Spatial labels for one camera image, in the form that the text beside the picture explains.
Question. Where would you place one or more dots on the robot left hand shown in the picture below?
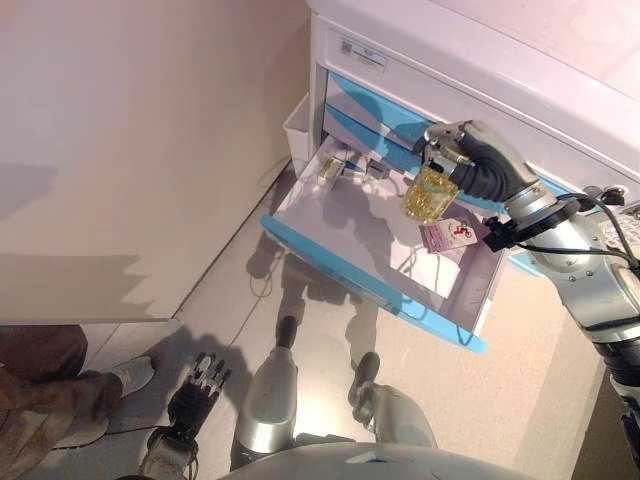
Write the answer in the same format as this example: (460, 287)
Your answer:
(195, 395)

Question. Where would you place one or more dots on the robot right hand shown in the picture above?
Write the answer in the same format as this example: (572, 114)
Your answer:
(490, 160)

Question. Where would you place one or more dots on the yellow capsule medicine bottle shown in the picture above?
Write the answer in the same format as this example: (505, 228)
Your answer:
(430, 200)

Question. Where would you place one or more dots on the blue white cart drawer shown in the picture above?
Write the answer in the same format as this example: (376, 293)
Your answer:
(350, 215)
(360, 127)
(380, 97)

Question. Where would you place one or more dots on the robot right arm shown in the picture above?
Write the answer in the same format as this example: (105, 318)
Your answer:
(585, 280)

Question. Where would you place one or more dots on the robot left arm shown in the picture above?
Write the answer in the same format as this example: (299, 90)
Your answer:
(167, 452)

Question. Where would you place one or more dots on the pink white medicine packet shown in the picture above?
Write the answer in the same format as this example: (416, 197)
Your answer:
(450, 235)

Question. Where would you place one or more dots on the green yellow medicine box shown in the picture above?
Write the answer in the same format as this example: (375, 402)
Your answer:
(331, 169)

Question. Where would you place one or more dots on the white sneaker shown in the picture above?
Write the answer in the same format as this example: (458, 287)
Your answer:
(134, 376)
(82, 435)

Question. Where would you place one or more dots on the white medical cart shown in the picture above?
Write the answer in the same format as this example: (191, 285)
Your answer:
(450, 60)

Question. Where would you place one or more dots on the small white box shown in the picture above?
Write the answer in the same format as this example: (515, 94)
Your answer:
(356, 169)

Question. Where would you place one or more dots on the white mesh basket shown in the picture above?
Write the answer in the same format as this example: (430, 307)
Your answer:
(611, 235)

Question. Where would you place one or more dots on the person in brown trousers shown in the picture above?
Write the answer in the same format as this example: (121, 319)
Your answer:
(45, 400)

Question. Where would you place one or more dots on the white side bin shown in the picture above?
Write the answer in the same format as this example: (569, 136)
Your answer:
(297, 135)

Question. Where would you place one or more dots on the grey robot torso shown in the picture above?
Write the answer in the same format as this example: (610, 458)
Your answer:
(380, 462)

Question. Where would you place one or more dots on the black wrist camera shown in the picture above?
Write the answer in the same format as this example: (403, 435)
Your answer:
(502, 234)

